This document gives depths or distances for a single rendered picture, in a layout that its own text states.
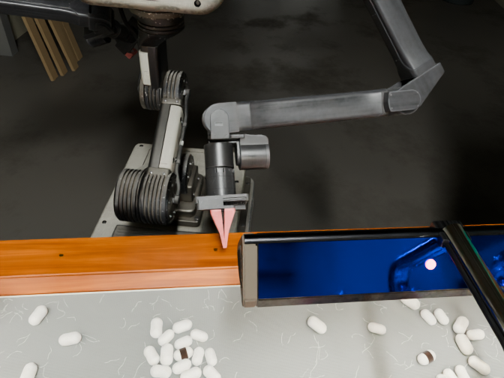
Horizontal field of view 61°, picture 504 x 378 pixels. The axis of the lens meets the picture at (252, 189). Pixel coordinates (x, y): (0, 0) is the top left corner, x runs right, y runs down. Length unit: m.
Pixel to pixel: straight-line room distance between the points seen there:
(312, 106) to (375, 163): 1.67
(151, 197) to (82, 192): 1.28
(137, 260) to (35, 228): 1.29
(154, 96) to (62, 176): 1.30
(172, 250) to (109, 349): 0.22
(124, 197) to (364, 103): 0.56
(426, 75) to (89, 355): 0.82
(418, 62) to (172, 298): 0.67
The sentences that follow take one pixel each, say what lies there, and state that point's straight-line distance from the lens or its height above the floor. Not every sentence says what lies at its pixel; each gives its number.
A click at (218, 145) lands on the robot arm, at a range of 0.83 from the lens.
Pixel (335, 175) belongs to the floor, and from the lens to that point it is 2.37.
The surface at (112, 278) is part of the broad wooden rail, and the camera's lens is 0.88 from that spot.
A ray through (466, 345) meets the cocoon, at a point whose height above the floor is 0.76.
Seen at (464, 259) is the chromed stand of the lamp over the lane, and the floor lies 1.12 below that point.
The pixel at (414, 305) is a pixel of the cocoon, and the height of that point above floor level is 0.76.
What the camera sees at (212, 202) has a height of 0.89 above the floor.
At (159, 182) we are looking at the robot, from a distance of 1.01.
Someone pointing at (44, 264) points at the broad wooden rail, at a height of 0.76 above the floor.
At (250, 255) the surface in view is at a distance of 0.45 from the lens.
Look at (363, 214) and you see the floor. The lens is 2.17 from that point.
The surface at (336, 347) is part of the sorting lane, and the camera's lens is 0.82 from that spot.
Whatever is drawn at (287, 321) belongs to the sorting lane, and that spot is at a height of 0.74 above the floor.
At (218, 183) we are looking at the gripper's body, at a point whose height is 0.91.
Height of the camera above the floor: 1.44
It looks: 41 degrees down
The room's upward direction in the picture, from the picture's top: 5 degrees clockwise
